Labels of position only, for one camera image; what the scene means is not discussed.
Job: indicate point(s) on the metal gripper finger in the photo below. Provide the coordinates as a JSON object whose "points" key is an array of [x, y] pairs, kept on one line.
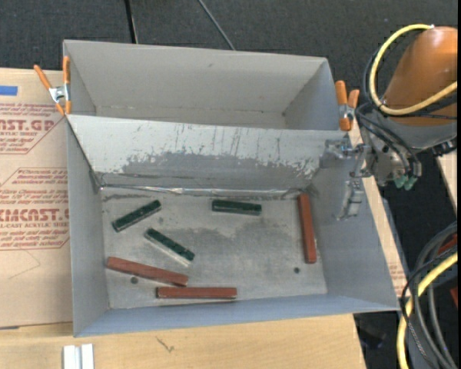
{"points": [[338, 148], [352, 200]]}

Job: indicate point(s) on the red-brown flat block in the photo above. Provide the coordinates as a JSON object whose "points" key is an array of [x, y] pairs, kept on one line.
{"points": [[196, 292], [307, 229], [148, 271]]}

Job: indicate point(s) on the dark green flat block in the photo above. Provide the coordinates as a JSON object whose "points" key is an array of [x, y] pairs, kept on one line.
{"points": [[136, 215], [236, 207], [170, 246]]}

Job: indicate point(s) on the grey metal bin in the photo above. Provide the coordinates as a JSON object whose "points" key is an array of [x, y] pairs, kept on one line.
{"points": [[215, 156]]}

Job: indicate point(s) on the brown cardboard board, red print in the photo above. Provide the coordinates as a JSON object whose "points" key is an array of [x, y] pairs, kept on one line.
{"points": [[30, 267]]}

